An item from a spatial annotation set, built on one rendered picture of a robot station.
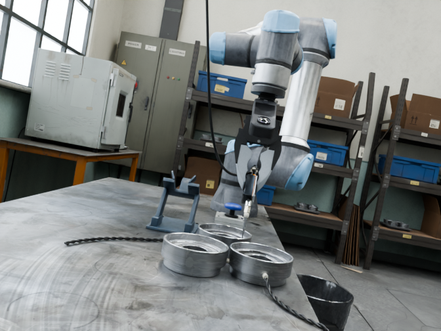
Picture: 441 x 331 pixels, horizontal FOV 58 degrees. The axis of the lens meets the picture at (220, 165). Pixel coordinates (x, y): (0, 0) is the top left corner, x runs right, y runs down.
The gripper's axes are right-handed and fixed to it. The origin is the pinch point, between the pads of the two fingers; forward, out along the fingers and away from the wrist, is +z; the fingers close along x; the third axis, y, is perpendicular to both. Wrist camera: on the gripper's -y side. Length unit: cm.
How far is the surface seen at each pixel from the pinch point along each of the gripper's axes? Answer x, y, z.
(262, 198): -19, 339, 42
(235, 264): 0.1, -19.8, 10.9
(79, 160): 109, 166, 20
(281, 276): -7.0, -20.2, 11.2
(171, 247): 10.1, -22.7, 9.4
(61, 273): 22.1, -32.1, 13.0
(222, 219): 4.4, 4.8, 9.0
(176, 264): 8.8, -22.7, 11.9
